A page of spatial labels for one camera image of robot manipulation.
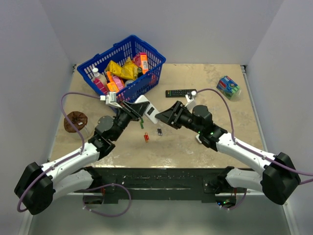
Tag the blue plastic shopping basket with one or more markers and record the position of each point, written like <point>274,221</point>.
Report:
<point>120,52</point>

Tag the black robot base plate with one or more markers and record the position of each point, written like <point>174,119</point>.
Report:
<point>111,185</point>

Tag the black TV remote control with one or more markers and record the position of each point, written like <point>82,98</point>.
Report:
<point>178,93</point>

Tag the small orange box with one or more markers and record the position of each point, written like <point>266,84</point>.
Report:
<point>112,87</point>

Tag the brown crumpled cloth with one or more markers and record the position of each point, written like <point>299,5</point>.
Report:
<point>78,119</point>

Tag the white red remote control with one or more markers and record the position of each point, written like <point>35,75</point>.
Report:
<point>151,110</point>

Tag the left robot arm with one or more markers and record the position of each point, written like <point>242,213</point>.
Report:
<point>36,187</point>

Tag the white grey remote control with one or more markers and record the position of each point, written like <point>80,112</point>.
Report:
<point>198,139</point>

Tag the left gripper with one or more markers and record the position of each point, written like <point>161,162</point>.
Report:
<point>137,109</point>

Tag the white cap bottle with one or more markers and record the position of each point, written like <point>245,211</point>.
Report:
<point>97,75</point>

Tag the yellow snack bag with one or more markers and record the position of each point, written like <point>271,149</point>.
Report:
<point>128,71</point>

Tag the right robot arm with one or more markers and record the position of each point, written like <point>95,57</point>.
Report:
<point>273,175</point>

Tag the blue green sponge pack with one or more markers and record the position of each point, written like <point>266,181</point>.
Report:
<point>229,88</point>

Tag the orange battery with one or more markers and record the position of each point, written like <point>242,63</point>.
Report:
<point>147,136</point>

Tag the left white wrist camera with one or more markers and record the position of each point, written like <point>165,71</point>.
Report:
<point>110,100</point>

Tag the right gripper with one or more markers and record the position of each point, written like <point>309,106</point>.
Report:
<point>167,116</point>

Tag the orange pink box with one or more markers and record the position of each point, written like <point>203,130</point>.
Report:
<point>141,60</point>

